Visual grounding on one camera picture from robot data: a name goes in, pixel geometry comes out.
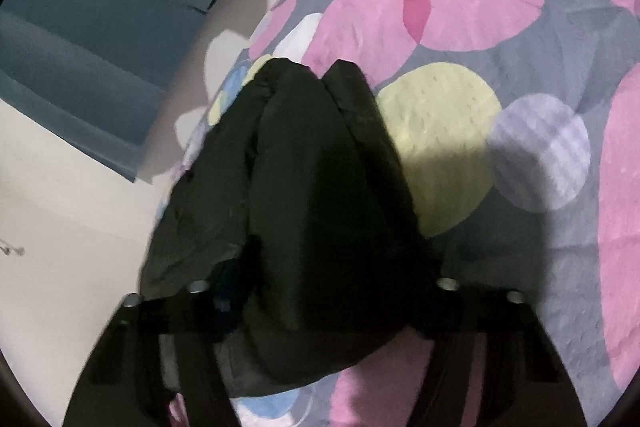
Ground black puffer jacket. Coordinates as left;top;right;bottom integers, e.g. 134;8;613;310
140;58;435;398

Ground wall hook with cord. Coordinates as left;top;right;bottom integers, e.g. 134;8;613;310
0;239;25;256

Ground polka dot bed cover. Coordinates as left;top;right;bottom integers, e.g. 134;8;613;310
176;0;639;426

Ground teal blue curtain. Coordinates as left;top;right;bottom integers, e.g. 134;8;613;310
1;0;218;180

